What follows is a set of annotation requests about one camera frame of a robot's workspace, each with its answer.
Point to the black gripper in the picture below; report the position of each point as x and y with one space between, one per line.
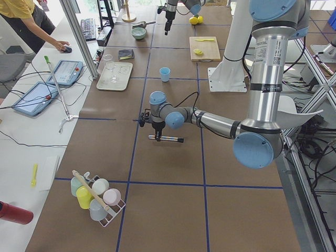
157 126
169 18

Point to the lemon slice stack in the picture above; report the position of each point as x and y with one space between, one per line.
197 51

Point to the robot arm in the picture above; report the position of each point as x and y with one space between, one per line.
193 6
257 45

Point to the yellow lemon left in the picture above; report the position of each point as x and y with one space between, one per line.
193 20

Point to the yellow lemon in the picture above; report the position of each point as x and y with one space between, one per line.
200 20
193 20

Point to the yellow lemon right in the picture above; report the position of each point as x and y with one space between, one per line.
200 20

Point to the wooden cup tree stand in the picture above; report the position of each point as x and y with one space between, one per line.
127 16

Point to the blue plastic cup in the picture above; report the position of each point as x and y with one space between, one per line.
165 74

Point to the white plastic cup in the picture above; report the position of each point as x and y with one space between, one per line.
100 186

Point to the pink plastic cup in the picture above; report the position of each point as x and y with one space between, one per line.
112 197

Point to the green plastic cup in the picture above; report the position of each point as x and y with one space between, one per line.
74 185

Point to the yellow plastic cup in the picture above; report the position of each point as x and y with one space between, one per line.
84 197

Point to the grey plastic cup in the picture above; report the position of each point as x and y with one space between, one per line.
97 213

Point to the person hand on mouse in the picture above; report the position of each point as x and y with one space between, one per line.
60 45

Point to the steel ice scoop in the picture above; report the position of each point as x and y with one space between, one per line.
142 24

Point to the green bowl of ice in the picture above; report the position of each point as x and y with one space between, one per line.
138 33

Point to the wooden cutting board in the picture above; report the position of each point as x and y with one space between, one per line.
210 49

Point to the yellow plastic knife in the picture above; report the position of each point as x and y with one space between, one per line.
205 39

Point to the grey folded cloth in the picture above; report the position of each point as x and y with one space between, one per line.
125 54

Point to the wine glass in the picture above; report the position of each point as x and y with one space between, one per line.
109 64

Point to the cream bear tray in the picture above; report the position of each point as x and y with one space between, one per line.
122 71

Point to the black keyboard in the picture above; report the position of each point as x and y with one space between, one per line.
88 28

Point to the reacher grabber tool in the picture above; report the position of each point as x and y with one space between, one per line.
69 116

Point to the black computer mouse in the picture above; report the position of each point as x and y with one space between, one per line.
67 49

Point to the far teach pendant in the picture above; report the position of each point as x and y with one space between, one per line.
67 72

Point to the teach pendant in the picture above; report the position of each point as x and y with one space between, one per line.
67 72
36 99

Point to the near teach pendant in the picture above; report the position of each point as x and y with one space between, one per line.
36 99

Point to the person in yellow shirt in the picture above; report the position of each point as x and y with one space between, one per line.
29 22

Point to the yellow plastic spoon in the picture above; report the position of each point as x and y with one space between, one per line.
33 179

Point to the red bottle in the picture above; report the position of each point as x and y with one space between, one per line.
15 214

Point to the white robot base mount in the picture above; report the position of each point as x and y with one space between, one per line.
229 76

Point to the wooden rack handle rod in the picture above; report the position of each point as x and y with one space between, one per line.
83 182

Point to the aluminium frame post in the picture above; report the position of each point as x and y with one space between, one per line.
75 27

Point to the white wire cup rack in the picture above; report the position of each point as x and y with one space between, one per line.
113 210

